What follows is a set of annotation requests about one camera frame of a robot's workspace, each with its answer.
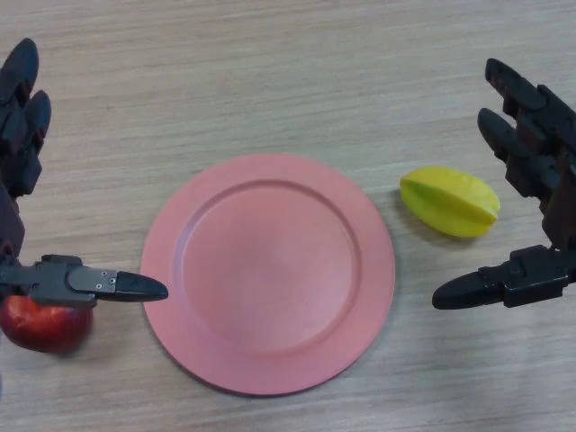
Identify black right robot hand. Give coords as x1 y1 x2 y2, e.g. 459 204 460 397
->
431 57 576 311

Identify red apple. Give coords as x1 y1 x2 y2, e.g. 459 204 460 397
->
0 294 95 355

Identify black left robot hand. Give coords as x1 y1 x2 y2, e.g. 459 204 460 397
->
0 37 169 311

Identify pink round plate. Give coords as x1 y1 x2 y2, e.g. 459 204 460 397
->
139 153 397 398

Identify yellow starfruit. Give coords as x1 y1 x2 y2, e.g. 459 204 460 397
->
399 165 501 239

